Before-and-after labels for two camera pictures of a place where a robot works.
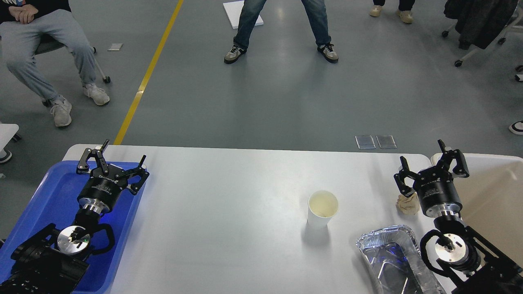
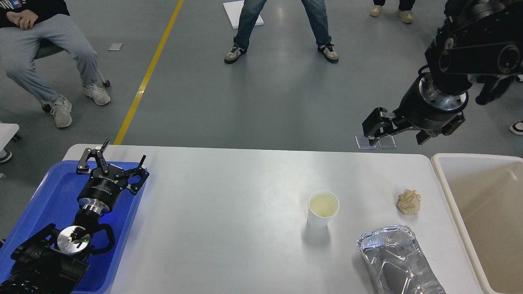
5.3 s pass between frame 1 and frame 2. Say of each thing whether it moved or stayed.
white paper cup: stayed
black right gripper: moved
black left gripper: stayed
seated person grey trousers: stayed
